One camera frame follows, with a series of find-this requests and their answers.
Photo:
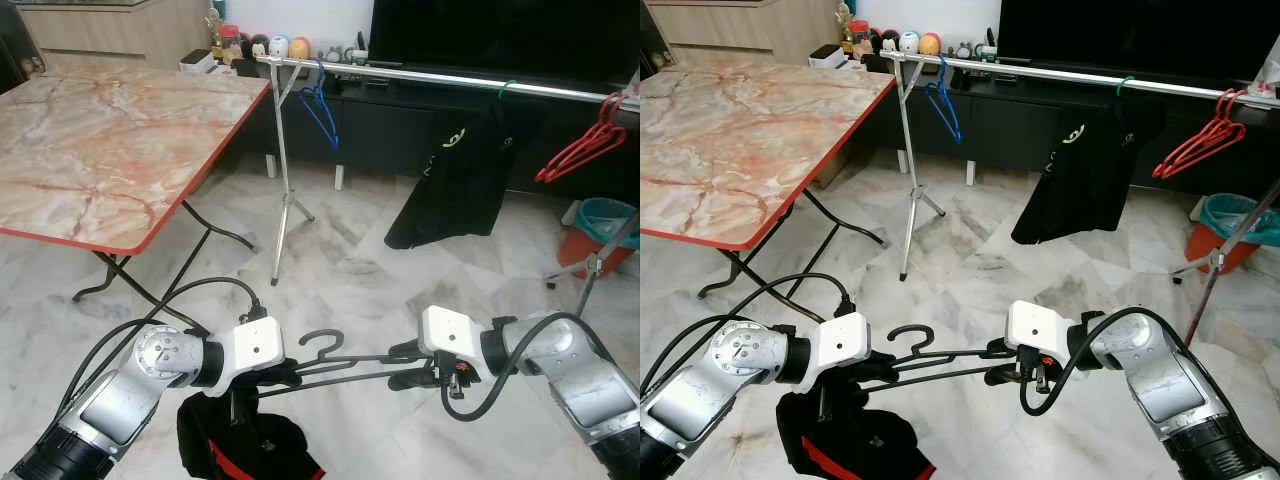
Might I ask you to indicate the dark grey plastic hanger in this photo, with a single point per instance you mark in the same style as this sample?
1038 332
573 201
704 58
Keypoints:
950 356
360 360

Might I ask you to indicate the black shirt with red collar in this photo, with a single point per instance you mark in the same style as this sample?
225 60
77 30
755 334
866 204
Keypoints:
240 440
850 435

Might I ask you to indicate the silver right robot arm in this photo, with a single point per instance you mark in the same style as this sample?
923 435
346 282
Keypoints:
570 380
1160 380

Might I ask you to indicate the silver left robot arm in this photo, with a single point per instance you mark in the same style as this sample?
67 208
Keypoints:
720 385
120 390

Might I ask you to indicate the blue plastic hanger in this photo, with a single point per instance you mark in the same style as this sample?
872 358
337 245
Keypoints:
320 90
943 85

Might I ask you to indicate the green plastic hanger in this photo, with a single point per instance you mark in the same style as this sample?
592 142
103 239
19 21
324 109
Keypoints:
1126 79
507 83

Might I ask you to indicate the black shirt with green logo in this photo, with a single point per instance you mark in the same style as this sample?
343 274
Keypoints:
460 190
1085 185

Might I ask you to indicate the orange bin with teal liner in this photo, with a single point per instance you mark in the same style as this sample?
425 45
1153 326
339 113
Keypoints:
600 235
1225 230

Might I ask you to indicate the black TV console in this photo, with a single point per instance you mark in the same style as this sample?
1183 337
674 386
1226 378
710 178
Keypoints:
390 130
1000 125

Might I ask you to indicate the marble table with red edge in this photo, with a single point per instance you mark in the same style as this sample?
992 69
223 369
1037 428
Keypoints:
750 140
100 150

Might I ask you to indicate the silver metal clothes rack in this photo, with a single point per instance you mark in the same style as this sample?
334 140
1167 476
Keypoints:
420 77
1050 74

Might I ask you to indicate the small grey figurine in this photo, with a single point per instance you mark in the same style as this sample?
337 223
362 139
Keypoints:
335 54
964 49

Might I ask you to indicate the white and green cup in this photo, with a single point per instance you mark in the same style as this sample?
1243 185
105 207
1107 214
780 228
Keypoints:
358 52
987 47

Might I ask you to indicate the white box with black top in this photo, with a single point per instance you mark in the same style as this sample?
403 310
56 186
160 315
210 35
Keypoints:
197 62
826 55

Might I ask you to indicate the white round plush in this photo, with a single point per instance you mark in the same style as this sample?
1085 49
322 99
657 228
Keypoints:
279 46
907 41

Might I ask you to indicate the black television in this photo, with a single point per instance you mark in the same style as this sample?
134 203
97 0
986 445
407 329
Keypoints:
1130 35
500 40

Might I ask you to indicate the red and black round plush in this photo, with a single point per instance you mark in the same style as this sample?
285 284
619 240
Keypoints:
245 47
877 42

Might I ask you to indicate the glass jar with red lid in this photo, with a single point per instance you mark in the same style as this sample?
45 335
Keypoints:
230 42
858 37

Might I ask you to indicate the gold and blue trophy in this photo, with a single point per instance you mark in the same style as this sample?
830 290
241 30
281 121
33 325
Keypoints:
212 25
843 20

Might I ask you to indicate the light wooden cabinet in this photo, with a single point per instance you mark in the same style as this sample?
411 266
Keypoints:
110 35
740 25

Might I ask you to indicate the white crumpled plastic bag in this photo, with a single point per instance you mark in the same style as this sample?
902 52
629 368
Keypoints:
1268 70

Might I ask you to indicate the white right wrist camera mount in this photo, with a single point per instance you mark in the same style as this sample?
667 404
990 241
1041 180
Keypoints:
452 330
1038 325

